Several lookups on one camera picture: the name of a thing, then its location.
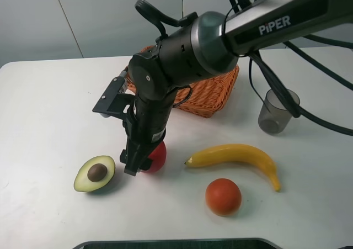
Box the orange wicker basket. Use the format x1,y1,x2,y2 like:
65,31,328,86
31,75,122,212
127,44,239,118

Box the orange tomato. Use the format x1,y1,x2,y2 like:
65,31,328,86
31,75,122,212
205,178,242,216

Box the black silver Piper robot arm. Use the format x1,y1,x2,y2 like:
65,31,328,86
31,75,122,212
121,0,352,176

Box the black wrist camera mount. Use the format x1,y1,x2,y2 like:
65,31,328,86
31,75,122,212
92,67,135,120

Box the halved avocado with pit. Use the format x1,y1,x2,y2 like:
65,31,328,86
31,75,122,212
73,155,115,192

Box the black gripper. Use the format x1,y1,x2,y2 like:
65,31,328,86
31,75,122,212
120,88,178,176

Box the grey translucent plastic cup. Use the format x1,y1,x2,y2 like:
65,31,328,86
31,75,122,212
258,89,292,135

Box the yellow banana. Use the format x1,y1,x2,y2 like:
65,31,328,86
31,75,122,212
185,144,282,192

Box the red apple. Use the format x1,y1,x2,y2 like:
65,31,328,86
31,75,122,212
142,141,167,173

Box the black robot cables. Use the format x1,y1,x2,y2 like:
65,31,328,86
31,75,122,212
222,0,353,136

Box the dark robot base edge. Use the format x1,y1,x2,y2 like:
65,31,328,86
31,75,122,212
74,239,280,249

